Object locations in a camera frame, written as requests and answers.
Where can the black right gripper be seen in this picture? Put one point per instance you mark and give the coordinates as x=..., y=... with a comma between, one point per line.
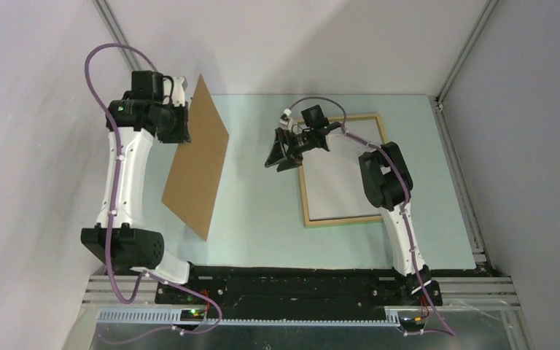
x=277, y=152

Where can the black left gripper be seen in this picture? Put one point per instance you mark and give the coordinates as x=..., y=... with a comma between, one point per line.
x=182, y=135

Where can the beach landscape photo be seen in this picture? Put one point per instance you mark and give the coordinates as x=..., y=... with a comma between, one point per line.
x=343, y=179

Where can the wooden picture frame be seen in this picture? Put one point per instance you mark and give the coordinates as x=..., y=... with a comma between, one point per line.
x=343, y=221

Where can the brown cardboard backing board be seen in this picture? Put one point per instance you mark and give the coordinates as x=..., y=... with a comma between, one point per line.
x=193, y=180

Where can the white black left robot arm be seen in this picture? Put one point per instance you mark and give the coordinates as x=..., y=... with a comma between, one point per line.
x=119, y=237

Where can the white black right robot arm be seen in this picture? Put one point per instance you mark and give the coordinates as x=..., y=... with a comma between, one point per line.
x=385, y=178

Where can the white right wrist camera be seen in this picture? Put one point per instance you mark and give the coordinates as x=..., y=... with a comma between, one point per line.
x=286, y=121

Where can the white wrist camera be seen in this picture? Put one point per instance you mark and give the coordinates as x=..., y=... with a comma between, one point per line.
x=286, y=121
x=175, y=88

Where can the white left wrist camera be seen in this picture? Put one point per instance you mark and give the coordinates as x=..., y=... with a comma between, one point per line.
x=175, y=88

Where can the left aluminium corner post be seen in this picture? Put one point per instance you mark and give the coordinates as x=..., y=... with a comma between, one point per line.
x=117, y=34

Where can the aluminium corner post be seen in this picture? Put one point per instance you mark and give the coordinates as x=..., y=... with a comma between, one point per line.
x=475, y=33
x=117, y=34

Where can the right aluminium corner post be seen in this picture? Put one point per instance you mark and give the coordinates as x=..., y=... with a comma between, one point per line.
x=475, y=33

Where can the grey slotted cable duct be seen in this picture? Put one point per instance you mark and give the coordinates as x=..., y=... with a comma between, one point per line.
x=175, y=317

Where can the aluminium front rail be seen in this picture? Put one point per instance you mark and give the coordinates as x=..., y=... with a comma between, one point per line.
x=464, y=291

